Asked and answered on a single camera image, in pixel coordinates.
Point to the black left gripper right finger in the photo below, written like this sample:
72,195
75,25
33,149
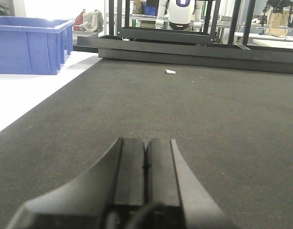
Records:
177,200

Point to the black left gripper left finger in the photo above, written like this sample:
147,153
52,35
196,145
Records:
116,180

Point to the dark grey fabric mat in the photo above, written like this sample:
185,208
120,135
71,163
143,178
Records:
234,129

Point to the blue plastic crate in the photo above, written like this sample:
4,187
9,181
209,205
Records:
34,45

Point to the red and beige bag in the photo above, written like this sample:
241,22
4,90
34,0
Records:
89,21

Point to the white humanoid robot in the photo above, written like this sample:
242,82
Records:
179,13

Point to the black metal frame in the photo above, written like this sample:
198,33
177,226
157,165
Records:
124,42

